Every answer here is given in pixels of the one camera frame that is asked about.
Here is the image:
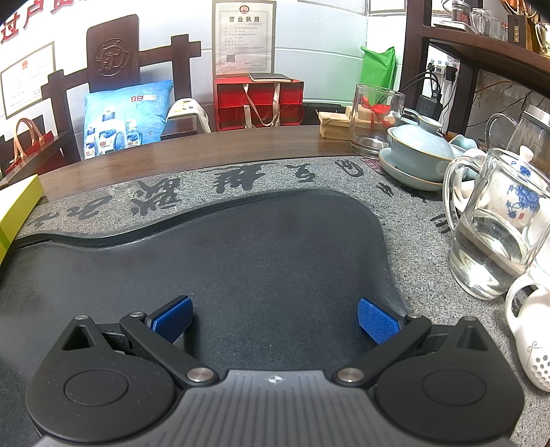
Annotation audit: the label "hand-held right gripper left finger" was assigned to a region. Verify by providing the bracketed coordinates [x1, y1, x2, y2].
[62, 295, 218, 385]

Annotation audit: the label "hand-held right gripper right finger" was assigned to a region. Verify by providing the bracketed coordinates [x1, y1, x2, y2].
[334, 298, 503, 385]

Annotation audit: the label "green shoe box lid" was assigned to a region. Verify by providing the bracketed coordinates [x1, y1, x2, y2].
[0, 174, 46, 264]

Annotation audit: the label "brown wooden desktop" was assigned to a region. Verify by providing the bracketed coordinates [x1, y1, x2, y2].
[0, 124, 389, 203]

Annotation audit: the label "glass water pitcher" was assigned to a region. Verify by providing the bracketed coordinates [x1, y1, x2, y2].
[442, 148, 550, 300]

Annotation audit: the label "celadon saucer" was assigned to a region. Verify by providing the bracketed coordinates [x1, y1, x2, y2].
[378, 146, 448, 192]

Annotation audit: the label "white ceramic teapot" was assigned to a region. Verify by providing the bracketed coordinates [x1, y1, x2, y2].
[505, 258, 550, 393]

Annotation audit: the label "tall clear glass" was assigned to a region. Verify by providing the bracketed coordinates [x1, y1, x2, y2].
[349, 84, 406, 159]

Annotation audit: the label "celadon lidded tea bowl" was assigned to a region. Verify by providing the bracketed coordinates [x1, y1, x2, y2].
[387, 115, 456, 183]

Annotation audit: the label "blue white porcelain teapot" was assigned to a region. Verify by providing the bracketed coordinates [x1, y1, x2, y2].
[485, 145, 544, 228]

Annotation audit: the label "small celadon cup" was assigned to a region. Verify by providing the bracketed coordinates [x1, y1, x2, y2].
[449, 134, 477, 157]

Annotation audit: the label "tan paper package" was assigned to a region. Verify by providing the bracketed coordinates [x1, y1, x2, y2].
[317, 109, 357, 141]
[345, 104, 371, 125]

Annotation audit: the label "white printed pillow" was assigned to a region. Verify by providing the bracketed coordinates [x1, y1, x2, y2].
[167, 98, 212, 134]

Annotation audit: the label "blue printed cushion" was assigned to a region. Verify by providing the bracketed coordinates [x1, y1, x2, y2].
[83, 79, 175, 161]

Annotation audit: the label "black power adapter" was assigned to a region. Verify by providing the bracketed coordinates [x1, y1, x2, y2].
[415, 93, 443, 120]

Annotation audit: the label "red gift boxes stack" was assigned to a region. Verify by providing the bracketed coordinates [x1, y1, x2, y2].
[212, 77, 305, 132]

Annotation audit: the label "green gift bag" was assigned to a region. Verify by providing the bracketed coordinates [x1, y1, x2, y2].
[360, 45, 397, 92]

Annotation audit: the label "black notebook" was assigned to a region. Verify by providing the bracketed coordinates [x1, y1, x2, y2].
[249, 73, 294, 84]

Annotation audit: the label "white power strip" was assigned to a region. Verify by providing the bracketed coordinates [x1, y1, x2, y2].
[430, 58, 459, 77]

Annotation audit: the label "dark carved wooden chair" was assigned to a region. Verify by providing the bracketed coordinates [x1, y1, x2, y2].
[41, 14, 202, 162]

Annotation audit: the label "framed business licence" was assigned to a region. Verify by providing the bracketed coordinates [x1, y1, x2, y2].
[212, 0, 278, 79]

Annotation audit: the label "dark wooden shelf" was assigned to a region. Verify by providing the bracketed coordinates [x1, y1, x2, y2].
[399, 0, 550, 138]

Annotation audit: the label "glass mug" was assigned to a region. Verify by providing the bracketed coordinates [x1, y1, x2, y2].
[468, 6, 504, 39]

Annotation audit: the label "red gift bag tan handles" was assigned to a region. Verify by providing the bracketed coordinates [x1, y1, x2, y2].
[0, 114, 73, 177]

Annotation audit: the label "framed wall certificate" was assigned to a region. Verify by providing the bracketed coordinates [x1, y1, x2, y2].
[0, 42, 56, 120]

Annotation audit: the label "red wall lettering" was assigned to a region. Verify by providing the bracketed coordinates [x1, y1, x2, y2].
[0, 0, 87, 46]

